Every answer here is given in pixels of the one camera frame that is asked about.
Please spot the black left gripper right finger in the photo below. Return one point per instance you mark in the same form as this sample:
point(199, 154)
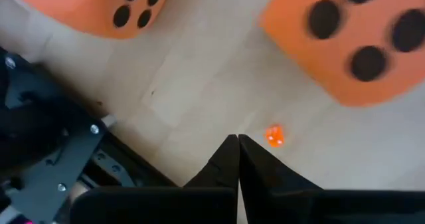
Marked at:
point(265, 180)

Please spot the small orange die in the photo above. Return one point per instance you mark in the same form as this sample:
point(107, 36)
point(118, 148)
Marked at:
point(275, 136)

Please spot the large orange foam die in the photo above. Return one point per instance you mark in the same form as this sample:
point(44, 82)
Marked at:
point(83, 11)
point(338, 44)

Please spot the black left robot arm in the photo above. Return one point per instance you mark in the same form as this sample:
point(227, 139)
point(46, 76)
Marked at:
point(23, 134)

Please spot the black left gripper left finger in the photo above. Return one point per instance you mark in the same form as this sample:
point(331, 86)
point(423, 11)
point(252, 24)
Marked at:
point(222, 174)

